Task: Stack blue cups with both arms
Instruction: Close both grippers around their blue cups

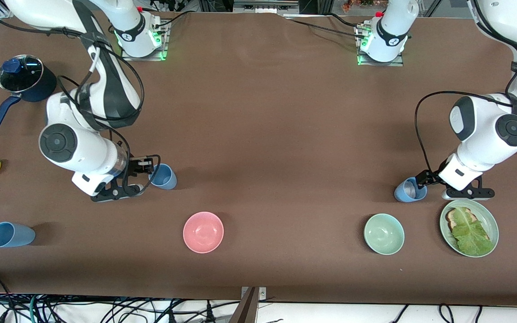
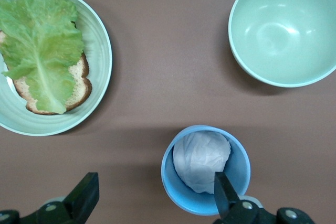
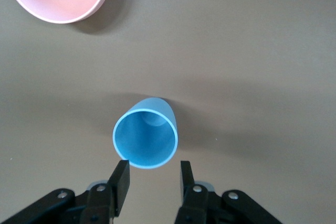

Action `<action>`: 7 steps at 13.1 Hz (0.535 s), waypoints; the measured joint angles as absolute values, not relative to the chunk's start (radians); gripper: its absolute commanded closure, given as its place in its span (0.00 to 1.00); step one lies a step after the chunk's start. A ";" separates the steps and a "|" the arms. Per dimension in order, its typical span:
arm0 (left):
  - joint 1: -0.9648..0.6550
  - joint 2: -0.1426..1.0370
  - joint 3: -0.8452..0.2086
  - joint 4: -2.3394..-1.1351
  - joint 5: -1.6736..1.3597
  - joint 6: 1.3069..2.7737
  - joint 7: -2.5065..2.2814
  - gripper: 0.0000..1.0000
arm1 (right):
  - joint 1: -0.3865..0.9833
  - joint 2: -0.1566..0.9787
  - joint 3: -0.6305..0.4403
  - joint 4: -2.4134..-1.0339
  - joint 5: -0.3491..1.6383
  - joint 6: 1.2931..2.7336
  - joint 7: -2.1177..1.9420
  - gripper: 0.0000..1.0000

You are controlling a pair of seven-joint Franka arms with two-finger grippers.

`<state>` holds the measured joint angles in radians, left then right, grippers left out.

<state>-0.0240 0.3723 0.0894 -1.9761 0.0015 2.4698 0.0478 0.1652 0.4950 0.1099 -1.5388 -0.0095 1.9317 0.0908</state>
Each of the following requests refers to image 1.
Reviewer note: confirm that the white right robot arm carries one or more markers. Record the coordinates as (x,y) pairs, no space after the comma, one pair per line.
(83,152)

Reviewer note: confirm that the glass lid with blue knob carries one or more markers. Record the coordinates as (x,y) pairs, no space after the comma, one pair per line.
(23,78)

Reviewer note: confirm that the aluminium frame profile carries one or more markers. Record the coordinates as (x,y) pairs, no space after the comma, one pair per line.
(0,12)

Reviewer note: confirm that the white paper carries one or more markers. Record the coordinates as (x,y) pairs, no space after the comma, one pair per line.
(409,193)

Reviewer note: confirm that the blue plastic cup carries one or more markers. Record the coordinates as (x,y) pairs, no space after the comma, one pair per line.
(168,180)
(400,194)
(16,235)

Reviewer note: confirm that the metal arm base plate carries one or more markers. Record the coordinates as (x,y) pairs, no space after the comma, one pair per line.
(165,45)
(361,60)

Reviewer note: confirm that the grey power strip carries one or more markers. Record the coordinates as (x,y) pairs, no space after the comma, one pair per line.
(265,6)

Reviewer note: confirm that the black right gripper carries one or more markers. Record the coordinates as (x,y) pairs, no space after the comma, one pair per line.
(134,167)

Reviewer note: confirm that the green lettuce leaf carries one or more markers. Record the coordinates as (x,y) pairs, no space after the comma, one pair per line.
(471,237)

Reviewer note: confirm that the pale green plate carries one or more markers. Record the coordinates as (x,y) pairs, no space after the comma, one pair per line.
(487,220)

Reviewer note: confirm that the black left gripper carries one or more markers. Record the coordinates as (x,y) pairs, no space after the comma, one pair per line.
(428,176)

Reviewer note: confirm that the orange artificial plant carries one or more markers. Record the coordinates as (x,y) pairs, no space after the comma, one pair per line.
(352,4)

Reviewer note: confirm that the pale green bowl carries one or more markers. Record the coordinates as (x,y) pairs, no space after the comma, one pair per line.
(384,234)

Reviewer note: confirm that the small metal bracket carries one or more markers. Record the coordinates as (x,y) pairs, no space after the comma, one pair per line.
(263,294)

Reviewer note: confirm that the dark metal stand bar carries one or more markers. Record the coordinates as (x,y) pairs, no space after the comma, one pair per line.
(245,312)

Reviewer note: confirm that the pink bowl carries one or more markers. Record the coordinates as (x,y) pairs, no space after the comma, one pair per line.
(203,232)

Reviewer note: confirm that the toast slice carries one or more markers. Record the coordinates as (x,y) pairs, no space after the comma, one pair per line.
(452,219)

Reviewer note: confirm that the dark blue saucepan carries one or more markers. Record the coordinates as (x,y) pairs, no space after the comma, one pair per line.
(45,87)

